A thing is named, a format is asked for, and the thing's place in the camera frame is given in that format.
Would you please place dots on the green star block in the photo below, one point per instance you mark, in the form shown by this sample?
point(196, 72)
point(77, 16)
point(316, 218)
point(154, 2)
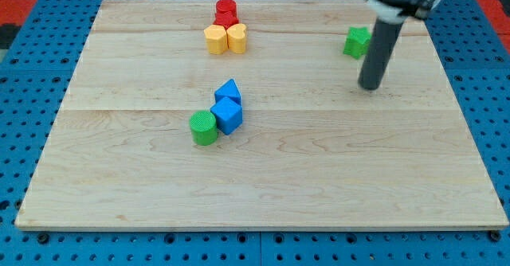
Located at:
point(357, 42)

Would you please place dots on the blue cube block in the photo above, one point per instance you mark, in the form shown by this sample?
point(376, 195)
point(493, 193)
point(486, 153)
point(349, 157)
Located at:
point(228, 115)

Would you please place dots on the red star block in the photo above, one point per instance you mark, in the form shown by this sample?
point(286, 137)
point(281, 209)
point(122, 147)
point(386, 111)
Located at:
point(225, 20)

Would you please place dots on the blue triangular prism block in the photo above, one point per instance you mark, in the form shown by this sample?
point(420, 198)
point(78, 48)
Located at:
point(228, 89)

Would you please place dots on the green cylinder block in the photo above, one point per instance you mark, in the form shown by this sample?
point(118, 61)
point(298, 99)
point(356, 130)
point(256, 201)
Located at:
point(203, 128)

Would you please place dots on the light wooden board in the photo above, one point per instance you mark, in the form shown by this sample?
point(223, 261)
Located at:
point(314, 152)

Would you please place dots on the yellow pentagon block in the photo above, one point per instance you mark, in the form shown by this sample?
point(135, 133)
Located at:
point(216, 39)

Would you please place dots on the yellow heart block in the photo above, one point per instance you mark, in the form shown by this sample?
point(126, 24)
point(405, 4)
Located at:
point(237, 38)

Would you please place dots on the red cylinder block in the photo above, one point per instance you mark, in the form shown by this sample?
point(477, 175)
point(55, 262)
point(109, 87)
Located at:
point(226, 6)

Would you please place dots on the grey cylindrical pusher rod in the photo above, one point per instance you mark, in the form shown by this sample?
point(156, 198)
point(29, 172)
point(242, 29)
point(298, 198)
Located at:
point(380, 49)

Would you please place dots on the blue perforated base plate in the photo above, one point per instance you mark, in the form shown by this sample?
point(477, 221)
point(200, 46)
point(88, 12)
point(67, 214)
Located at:
point(35, 73)

